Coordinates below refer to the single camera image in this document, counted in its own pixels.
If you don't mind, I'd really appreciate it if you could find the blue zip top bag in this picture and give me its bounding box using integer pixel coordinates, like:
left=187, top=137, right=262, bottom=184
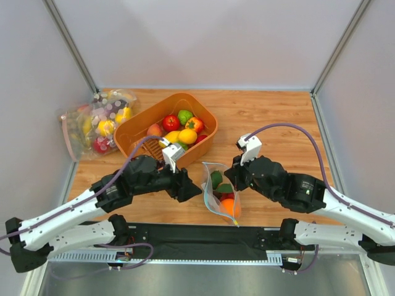
left=201, top=162, right=241, bottom=227

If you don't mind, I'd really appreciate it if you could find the fake orange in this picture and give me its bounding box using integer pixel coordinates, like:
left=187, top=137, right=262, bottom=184
left=220, top=199, right=241, bottom=218

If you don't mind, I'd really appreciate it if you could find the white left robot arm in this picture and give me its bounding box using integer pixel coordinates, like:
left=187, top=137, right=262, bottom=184
left=6, top=155, right=202, bottom=273

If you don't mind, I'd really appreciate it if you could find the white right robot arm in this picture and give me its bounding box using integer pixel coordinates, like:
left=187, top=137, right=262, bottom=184
left=225, top=156, right=394, bottom=266

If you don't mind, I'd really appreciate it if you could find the brown fake waffle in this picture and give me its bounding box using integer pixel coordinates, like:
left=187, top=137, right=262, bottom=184
left=141, top=139, right=164, bottom=161

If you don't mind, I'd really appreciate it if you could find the green fake mango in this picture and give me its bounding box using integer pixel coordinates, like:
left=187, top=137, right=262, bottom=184
left=178, top=142, right=188, bottom=151

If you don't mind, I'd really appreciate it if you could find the yellow fake mango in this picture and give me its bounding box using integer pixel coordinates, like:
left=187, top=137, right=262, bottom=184
left=158, top=131, right=180, bottom=148

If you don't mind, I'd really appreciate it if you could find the red fake fruit in basket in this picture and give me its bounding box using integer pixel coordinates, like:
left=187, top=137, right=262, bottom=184
left=195, top=135, right=207, bottom=144

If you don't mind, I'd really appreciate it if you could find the yellow fake lemon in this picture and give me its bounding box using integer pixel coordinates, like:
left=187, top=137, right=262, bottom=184
left=178, top=128, right=198, bottom=145

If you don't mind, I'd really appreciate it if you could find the pink fake peach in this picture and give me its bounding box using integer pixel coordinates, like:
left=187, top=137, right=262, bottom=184
left=146, top=123, right=163, bottom=137

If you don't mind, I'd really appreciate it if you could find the red fake apple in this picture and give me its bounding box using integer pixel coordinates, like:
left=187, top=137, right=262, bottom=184
left=162, top=115, right=180, bottom=133

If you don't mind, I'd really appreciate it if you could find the orange fake tomato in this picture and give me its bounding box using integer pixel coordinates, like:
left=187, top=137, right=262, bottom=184
left=185, top=117, right=204, bottom=134

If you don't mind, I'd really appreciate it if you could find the green fake pepper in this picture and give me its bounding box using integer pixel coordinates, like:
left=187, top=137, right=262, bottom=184
left=177, top=110, right=193, bottom=126

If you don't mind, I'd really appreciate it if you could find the pink zip top bag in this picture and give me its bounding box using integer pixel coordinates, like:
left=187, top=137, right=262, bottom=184
left=59, top=102, right=118, bottom=162

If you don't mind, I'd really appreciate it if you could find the polka dot plastic bag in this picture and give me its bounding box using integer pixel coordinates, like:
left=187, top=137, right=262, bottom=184
left=90, top=89, right=137, bottom=139

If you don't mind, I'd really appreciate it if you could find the black base mat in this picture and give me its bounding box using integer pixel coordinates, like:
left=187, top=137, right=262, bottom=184
left=92, top=221, right=306, bottom=261

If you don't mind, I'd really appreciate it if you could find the orange plastic basket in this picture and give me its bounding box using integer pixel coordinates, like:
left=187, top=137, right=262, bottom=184
left=114, top=93, right=218, bottom=168

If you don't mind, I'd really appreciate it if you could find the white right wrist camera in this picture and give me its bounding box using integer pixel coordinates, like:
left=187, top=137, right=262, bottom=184
left=236, top=133, right=262, bottom=166

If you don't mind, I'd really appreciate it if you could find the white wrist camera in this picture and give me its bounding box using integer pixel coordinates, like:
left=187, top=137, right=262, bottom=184
left=159, top=138, right=185, bottom=173
left=236, top=133, right=262, bottom=166

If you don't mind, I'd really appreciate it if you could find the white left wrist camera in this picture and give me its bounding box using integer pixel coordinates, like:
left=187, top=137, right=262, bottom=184
left=159, top=138, right=185, bottom=173

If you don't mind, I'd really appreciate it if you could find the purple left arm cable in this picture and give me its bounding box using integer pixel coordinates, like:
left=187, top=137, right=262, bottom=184
left=0, top=137, right=167, bottom=280

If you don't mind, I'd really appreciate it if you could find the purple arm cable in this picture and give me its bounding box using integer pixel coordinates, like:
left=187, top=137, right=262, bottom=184
left=245, top=123, right=395, bottom=275
left=0, top=137, right=167, bottom=280

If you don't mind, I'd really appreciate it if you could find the grey slotted cable duct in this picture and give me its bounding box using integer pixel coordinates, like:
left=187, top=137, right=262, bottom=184
left=48, top=249, right=301, bottom=266

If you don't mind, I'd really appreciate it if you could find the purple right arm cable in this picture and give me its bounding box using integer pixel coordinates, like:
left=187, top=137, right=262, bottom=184
left=245, top=123, right=395, bottom=275

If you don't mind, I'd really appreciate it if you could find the right aluminium frame post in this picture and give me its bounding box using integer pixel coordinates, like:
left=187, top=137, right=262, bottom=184
left=310, top=0, right=372, bottom=98

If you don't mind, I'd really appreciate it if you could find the aluminium frame post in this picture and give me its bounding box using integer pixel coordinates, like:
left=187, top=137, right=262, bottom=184
left=310, top=0, right=372, bottom=98
left=43, top=0, right=99, bottom=93

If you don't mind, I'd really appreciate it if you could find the left aluminium frame post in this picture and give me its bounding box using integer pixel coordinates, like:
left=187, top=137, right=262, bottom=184
left=43, top=0, right=99, bottom=93

